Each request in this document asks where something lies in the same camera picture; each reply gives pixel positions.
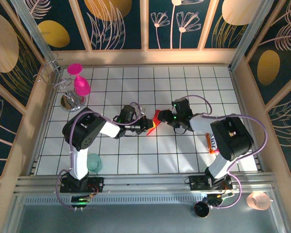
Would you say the red square paper sheet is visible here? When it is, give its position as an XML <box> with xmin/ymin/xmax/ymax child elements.
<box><xmin>146</xmin><ymin>109</ymin><xmax>164</xmax><ymax>136</ymax></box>

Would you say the colourful snack packet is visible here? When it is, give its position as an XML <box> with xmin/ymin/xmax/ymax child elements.
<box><xmin>205</xmin><ymin>132</ymin><xmax>221</xmax><ymax>155</ymax></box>

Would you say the pink wine glass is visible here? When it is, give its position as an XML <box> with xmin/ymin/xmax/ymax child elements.
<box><xmin>67</xmin><ymin>63</ymin><xmax>92</xmax><ymax>97</ymax></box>

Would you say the black electronics module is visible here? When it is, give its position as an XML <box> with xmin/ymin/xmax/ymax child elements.
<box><xmin>208</xmin><ymin>190</ymin><xmax>235</xmax><ymax>207</ymax></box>
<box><xmin>70</xmin><ymin>194</ymin><xmax>92</xmax><ymax>210</ymax></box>

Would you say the black round cap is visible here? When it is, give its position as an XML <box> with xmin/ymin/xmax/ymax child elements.
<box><xmin>194</xmin><ymin>198</ymin><xmax>212</xmax><ymax>218</ymax></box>

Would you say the grey vented metal tray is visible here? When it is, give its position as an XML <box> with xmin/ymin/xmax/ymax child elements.
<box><xmin>1</xmin><ymin>191</ymin><xmax>290</xmax><ymax>233</ymax></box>

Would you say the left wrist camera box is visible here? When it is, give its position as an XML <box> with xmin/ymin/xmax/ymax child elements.
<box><xmin>118</xmin><ymin>105</ymin><xmax>138</xmax><ymax>122</ymax></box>

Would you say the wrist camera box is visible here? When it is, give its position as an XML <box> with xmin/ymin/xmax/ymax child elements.
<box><xmin>118</xmin><ymin>105</ymin><xmax>138</xmax><ymax>122</ymax></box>
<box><xmin>171</xmin><ymin>97</ymin><xmax>194</xmax><ymax>115</ymax></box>

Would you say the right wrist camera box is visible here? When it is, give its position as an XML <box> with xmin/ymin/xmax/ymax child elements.
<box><xmin>171</xmin><ymin>97</ymin><xmax>194</xmax><ymax>115</ymax></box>

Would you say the aluminium front rail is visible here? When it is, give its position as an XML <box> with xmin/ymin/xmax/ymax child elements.
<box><xmin>13</xmin><ymin>171</ymin><xmax>282</xmax><ymax>195</ymax></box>

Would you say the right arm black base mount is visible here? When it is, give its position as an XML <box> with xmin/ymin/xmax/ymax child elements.
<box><xmin>188</xmin><ymin>174</ymin><xmax>234</xmax><ymax>193</ymax></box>

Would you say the chrome wire glass rack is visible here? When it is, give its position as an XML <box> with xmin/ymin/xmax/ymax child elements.
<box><xmin>33</xmin><ymin>54</ymin><xmax>87</xmax><ymax>113</ymax></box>

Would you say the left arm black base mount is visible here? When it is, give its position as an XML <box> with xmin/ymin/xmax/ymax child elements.
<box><xmin>60</xmin><ymin>176</ymin><xmax>105</xmax><ymax>194</ymax></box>

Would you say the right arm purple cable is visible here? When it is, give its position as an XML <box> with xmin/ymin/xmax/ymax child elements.
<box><xmin>185</xmin><ymin>94</ymin><xmax>267</xmax><ymax>210</ymax></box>

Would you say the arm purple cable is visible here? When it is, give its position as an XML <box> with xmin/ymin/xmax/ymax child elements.
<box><xmin>54</xmin><ymin>101</ymin><xmax>144</xmax><ymax>211</ymax></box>
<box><xmin>185</xmin><ymin>94</ymin><xmax>267</xmax><ymax>210</ymax></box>

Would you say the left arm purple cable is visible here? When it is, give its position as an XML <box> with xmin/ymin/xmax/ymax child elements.
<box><xmin>54</xmin><ymin>101</ymin><xmax>144</xmax><ymax>211</ymax></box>

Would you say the aluminium frame post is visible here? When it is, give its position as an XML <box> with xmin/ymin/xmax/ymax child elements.
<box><xmin>228</xmin><ymin>0</ymin><xmax>275</xmax><ymax>71</ymax></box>
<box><xmin>10</xmin><ymin>0</ymin><xmax>62</xmax><ymax>68</ymax></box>

